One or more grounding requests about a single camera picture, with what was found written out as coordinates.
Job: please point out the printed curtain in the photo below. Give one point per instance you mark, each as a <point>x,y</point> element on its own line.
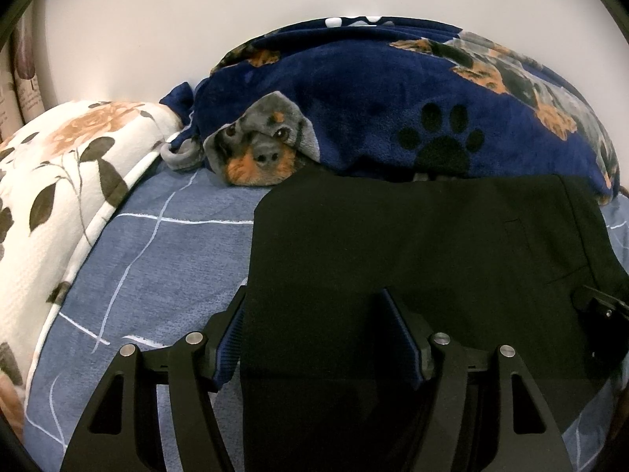
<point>22,78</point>

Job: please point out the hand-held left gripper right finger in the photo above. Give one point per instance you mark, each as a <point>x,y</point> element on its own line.
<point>404,341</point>

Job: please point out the navy dog-print blanket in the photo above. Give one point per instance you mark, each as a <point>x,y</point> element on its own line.
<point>354,98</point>

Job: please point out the blue grid-print bedsheet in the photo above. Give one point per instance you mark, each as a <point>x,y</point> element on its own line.
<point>172,265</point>

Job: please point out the black pants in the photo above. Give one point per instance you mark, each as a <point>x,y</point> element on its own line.
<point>393,236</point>

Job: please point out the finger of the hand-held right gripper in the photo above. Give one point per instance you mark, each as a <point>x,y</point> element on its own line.
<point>607,307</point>

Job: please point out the white floral pillow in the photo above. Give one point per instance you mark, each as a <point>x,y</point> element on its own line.
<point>54,196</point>

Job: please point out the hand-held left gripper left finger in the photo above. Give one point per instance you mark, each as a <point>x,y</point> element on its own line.
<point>230,337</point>

